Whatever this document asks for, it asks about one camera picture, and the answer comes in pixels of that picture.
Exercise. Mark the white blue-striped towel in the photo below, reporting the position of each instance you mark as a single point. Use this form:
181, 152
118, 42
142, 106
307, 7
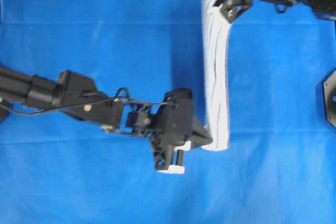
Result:
216, 32

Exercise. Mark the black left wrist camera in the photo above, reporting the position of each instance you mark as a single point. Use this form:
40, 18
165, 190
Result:
139, 121

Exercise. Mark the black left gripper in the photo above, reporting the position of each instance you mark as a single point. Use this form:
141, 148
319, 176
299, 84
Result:
173, 129

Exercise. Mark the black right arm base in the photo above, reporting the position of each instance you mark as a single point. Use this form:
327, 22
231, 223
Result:
325, 100

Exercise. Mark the blue table cloth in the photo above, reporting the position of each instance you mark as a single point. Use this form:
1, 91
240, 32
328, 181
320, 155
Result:
280, 164

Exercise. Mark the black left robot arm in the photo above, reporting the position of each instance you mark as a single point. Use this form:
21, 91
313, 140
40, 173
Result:
76, 96

